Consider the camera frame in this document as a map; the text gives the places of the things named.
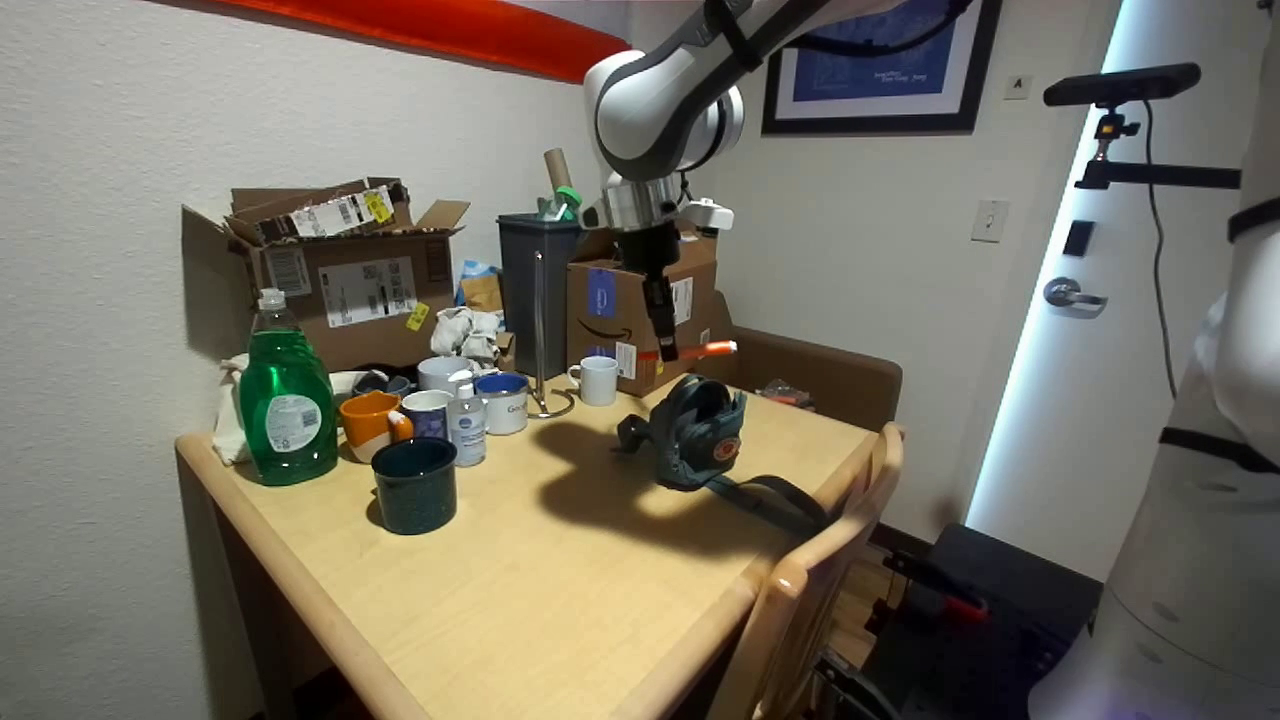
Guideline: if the white mug blue inside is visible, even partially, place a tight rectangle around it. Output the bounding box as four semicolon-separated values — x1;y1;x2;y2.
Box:
468;368;536;440

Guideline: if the large labelled cardboard box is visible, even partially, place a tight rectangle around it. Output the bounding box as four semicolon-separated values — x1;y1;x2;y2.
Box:
566;224;740;400

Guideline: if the brown wooden board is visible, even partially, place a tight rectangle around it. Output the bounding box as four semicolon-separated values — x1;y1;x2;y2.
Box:
727;326;907;431

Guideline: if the plain white mug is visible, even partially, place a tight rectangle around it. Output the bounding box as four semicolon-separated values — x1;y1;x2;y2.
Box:
412;351;480;395

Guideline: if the wooden chair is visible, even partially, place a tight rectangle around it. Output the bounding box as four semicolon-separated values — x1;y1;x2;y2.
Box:
706;420;907;720

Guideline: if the small white plastic bottle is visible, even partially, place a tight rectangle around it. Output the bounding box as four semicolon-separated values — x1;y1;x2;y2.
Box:
445;374;492;474

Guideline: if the black camera on stand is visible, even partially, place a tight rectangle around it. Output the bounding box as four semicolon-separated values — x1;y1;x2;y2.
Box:
1042;61;1243;192

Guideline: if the white light switch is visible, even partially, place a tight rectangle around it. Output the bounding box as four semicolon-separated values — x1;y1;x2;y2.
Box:
967;195;1015;247

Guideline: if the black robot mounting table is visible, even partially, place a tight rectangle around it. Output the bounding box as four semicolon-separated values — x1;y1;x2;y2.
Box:
853;515;1113;720

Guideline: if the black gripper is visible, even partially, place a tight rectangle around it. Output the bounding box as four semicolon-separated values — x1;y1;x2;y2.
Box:
612;213;688;368

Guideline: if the red wall banner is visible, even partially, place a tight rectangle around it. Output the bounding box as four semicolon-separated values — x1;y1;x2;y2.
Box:
151;0;631;90

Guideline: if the metal wire stand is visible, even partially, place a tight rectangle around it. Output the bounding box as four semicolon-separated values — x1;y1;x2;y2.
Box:
528;368;586;423

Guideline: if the blue picture black frame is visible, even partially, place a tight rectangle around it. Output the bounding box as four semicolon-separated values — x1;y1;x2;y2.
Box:
760;0;1010;142

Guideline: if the silver door handle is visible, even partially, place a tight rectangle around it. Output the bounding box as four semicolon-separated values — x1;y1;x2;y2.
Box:
1042;273;1113;326

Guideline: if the green dish soap bottle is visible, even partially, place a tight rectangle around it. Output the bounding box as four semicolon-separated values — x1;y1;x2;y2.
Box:
234;284;344;488

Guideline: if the brown cardboard tube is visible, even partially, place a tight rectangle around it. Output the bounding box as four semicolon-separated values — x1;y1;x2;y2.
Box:
536;145;582;203

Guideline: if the orange black clamp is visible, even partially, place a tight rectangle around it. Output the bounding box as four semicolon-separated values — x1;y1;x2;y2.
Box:
884;547;1000;633

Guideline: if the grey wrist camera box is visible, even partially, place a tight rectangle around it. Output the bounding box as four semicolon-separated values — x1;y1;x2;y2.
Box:
674;192;740;237

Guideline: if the dark grey trash bin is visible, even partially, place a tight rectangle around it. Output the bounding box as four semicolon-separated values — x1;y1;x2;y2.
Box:
492;207;590;386

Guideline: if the orange mug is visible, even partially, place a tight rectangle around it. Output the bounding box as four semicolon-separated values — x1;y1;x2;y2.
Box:
335;389;422;467

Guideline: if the small tan box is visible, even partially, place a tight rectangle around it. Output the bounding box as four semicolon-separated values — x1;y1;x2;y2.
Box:
451;258;507;317

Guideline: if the open cardboard box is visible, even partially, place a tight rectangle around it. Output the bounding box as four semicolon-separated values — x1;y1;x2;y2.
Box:
179;173;477;375

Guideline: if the teal fabric bag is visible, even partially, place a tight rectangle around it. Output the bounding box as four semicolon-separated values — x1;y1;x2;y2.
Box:
612;374;834;546

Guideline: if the dark green mug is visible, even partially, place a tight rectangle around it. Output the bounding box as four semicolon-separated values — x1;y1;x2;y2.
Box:
367;435;463;539

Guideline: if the small blue white mug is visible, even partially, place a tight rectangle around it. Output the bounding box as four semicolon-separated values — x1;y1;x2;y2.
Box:
397;386;462;447

